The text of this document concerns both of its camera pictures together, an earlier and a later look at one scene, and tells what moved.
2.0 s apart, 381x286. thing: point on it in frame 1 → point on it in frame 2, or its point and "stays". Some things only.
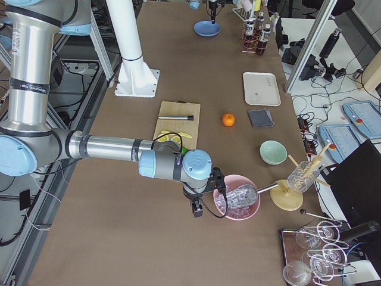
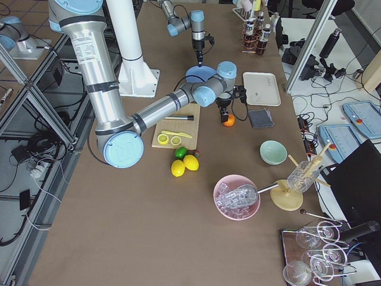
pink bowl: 243,198 stays
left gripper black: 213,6 → 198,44
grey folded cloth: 261,118 stays
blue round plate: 206,28 → 197,74
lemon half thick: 163,139 stays
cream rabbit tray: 261,89 stays
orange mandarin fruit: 228,120 stays
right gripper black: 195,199 → 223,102
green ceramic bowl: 272,152 stays
